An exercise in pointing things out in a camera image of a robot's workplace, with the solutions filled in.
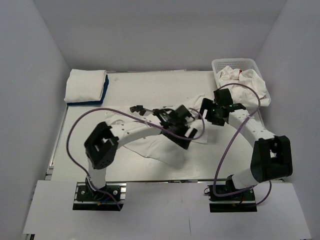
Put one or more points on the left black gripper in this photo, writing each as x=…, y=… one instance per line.
x=182, y=142

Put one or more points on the folded white t shirt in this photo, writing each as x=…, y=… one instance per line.
x=85, y=86

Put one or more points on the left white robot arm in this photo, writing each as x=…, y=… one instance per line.
x=104, y=141

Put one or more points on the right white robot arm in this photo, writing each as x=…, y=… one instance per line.
x=271, y=157

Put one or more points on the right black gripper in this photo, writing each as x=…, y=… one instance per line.
x=208, y=104

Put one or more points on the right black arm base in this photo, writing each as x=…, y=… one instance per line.
x=244, y=202

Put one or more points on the white plastic basket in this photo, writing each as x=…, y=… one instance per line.
x=235, y=63

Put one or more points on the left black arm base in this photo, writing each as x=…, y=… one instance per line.
x=86, y=199

